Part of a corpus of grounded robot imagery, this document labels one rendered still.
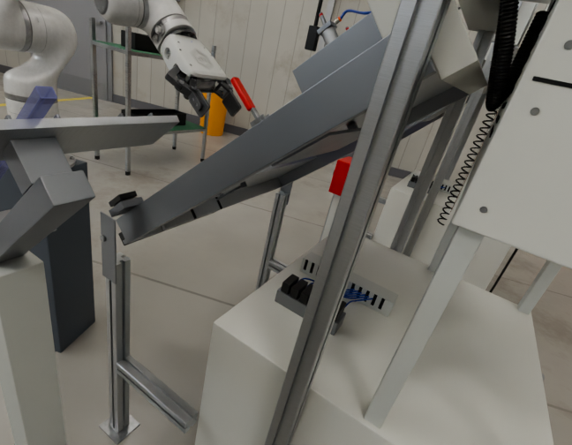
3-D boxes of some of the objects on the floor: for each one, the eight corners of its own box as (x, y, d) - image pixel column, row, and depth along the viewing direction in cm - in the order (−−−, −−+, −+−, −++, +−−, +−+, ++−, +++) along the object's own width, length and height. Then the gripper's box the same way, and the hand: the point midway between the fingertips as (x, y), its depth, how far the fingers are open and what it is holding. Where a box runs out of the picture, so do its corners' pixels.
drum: (228, 134, 481) (234, 90, 455) (218, 139, 447) (224, 92, 421) (204, 127, 484) (208, 84, 458) (192, 131, 450) (196, 85, 424)
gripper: (198, 59, 76) (238, 123, 75) (130, 49, 62) (178, 126, 61) (216, 33, 72) (259, 101, 71) (147, 15, 57) (199, 98, 57)
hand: (219, 108), depth 66 cm, fingers open, 8 cm apart
